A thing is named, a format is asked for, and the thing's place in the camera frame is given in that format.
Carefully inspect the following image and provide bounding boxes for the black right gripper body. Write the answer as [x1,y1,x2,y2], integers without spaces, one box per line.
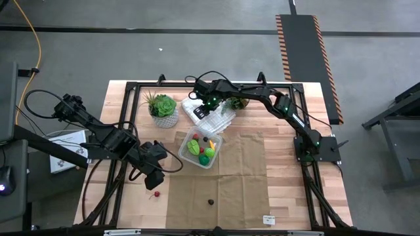
[198,93,221,111]

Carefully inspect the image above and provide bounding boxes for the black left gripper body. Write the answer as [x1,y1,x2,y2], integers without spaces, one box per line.
[133,140,168,191]

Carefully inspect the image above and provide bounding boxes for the light green toy star fruit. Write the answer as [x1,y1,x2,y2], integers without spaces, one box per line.
[186,139,201,157]

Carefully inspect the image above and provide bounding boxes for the clear plastic tupperware container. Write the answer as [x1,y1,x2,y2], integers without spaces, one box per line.
[177,125,223,170]

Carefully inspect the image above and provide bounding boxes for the white folded towel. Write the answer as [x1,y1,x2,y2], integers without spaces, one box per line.
[180,96,236,134]

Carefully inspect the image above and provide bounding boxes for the small plant in dark pot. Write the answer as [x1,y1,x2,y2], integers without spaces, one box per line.
[221,96,250,115]

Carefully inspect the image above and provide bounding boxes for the succulent in white patterned pot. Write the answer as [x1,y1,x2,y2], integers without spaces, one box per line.
[139,90,180,129]

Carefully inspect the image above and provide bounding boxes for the white cardboard box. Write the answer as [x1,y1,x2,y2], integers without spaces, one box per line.
[49,130,89,174]

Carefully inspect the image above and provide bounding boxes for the tan cloth mat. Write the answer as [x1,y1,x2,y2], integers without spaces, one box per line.
[165,130,272,229]

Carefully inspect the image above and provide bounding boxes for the black floor mat striped edges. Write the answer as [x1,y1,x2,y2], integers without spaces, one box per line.
[275,14,345,125]

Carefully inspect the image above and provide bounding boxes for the black metal beam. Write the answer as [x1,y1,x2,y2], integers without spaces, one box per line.
[12,125,89,168]

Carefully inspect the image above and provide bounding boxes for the dark grey desk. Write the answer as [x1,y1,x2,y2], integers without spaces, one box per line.
[0,139,29,224]

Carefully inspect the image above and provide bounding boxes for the black computer mouse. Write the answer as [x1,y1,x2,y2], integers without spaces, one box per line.
[0,166,16,197]

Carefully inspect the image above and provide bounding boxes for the grey monitor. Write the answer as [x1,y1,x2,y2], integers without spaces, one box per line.
[0,62,19,144]

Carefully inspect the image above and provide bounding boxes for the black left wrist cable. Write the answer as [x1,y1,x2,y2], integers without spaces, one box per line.
[129,140,184,182]

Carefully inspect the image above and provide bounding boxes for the black aluminium table frame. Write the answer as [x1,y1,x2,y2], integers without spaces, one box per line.
[73,71,354,236]

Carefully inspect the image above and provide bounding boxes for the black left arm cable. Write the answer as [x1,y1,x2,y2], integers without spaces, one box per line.
[23,89,72,119]

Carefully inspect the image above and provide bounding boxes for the black cable bracket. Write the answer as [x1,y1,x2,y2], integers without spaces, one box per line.
[18,68,40,78]

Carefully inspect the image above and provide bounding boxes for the yellow cable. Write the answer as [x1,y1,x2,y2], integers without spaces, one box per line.
[12,0,43,125]

